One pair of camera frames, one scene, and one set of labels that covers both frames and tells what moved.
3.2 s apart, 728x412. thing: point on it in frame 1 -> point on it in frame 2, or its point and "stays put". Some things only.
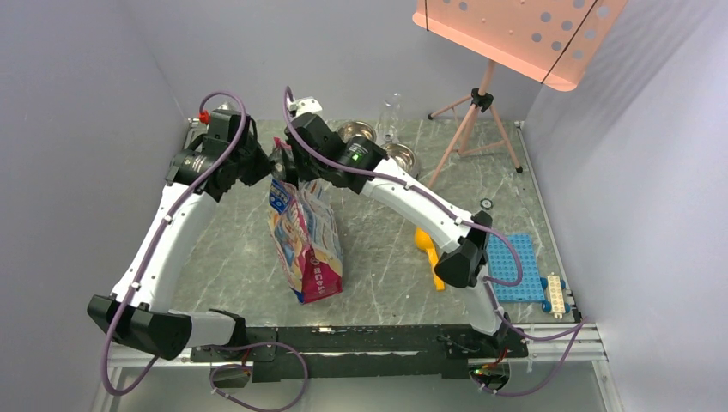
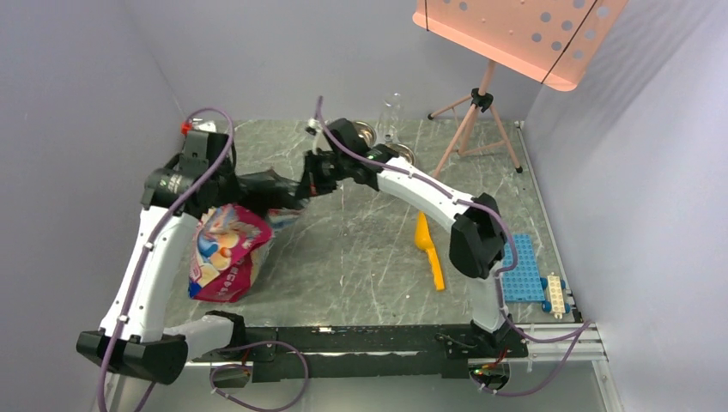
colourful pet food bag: x=306 y=226 -> x=230 y=250
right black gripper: x=306 y=173 -> x=312 y=184
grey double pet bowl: x=397 y=153 stays put
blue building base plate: x=501 y=265 stays put
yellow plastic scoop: x=424 y=240 stays put
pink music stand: x=547 y=40 stays put
